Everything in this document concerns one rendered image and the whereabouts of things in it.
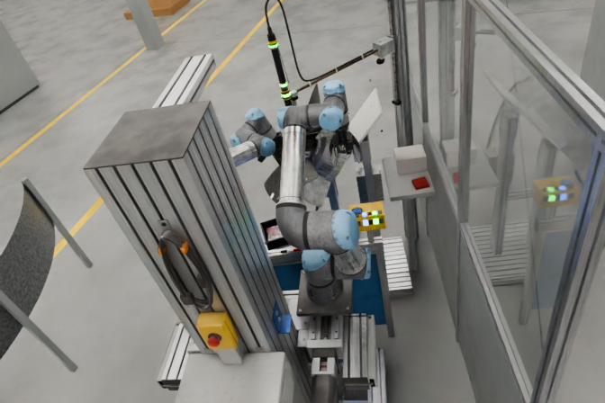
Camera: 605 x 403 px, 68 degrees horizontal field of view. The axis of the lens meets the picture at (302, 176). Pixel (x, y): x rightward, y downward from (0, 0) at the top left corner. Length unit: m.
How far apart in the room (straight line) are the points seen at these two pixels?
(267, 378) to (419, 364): 1.49
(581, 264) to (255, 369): 0.98
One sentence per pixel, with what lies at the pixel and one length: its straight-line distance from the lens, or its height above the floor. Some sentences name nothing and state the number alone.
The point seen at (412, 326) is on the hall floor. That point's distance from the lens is 2.98.
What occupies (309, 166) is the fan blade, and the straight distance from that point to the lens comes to 2.24.
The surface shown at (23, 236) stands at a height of 0.86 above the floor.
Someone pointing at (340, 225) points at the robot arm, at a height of 1.63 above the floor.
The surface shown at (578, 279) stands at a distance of 1.10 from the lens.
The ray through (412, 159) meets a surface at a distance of 2.56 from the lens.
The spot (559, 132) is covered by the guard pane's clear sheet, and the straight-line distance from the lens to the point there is 1.07.
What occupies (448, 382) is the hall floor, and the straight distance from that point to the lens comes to 2.82.
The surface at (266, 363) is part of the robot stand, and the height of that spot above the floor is 1.23.
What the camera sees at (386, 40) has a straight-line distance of 2.44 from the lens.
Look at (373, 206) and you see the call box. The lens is 2.13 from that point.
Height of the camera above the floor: 2.53
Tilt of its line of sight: 38 degrees down
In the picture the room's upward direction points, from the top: 15 degrees counter-clockwise
